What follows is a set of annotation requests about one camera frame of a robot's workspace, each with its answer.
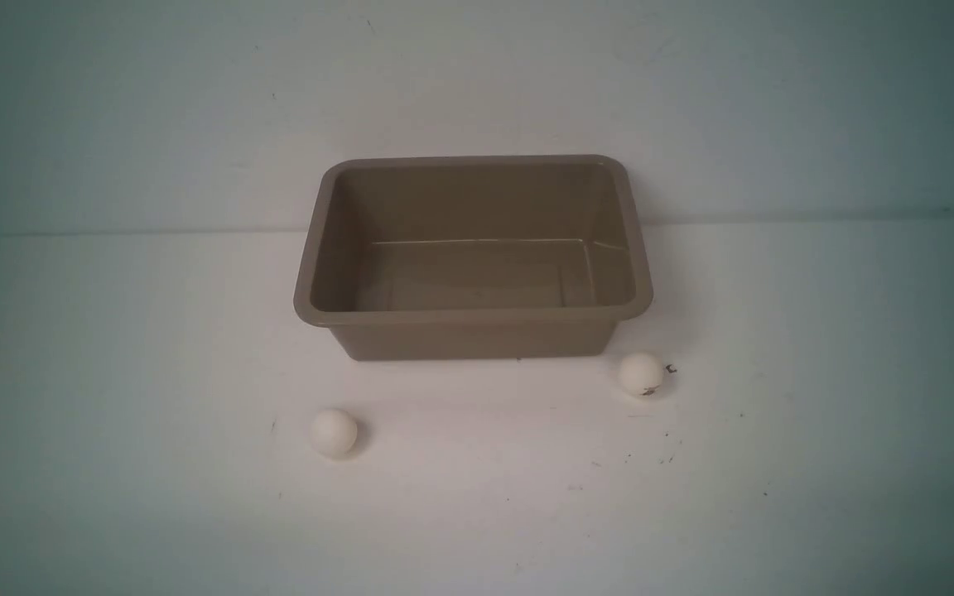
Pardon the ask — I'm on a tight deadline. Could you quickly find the white ping-pong ball with logo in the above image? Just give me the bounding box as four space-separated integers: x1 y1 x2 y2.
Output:
617 352 667 397

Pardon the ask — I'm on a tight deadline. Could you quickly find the plain white ping-pong ball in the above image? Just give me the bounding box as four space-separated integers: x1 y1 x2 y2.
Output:
308 408 359 459

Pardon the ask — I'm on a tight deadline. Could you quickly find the tan plastic storage bin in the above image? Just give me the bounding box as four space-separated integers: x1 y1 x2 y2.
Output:
294 155 653 362

